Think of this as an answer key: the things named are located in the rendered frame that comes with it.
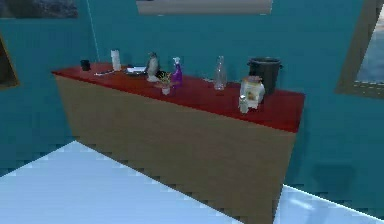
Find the small houseplant in white pot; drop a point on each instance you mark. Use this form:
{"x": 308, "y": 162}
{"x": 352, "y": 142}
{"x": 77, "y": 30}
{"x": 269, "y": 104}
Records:
{"x": 165, "y": 83}

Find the red topped wooden counter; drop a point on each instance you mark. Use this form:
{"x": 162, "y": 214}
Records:
{"x": 186, "y": 146}

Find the clear glass bottle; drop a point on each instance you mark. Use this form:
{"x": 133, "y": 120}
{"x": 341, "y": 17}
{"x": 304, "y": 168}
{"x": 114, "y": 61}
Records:
{"x": 220, "y": 75}

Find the dark framed picture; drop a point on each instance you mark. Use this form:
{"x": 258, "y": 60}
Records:
{"x": 38, "y": 8}

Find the black mug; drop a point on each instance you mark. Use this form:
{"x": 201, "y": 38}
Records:
{"x": 85, "y": 65}

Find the black cooking pot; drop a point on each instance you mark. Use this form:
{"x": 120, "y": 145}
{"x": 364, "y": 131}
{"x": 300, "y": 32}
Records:
{"x": 265, "y": 73}

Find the silver knife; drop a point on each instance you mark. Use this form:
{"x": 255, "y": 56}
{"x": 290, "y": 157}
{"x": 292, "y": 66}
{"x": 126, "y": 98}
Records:
{"x": 104, "y": 72}

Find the small white shaker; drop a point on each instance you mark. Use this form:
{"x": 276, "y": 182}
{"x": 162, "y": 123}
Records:
{"x": 243, "y": 104}

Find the grey penguin statue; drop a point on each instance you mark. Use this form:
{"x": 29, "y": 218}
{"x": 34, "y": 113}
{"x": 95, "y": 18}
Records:
{"x": 153, "y": 68}

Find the purple spray bottle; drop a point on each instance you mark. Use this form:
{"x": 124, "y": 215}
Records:
{"x": 177, "y": 74}

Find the brown framed picture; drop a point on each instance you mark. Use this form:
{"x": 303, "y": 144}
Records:
{"x": 6, "y": 66}

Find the window with brown frame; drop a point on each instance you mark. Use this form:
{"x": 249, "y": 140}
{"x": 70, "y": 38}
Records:
{"x": 365, "y": 53}

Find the pale wall shelf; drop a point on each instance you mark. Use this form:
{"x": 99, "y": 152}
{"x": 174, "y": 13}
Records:
{"x": 204, "y": 6}

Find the white paper towel roll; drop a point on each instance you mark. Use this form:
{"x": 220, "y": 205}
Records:
{"x": 115, "y": 60}

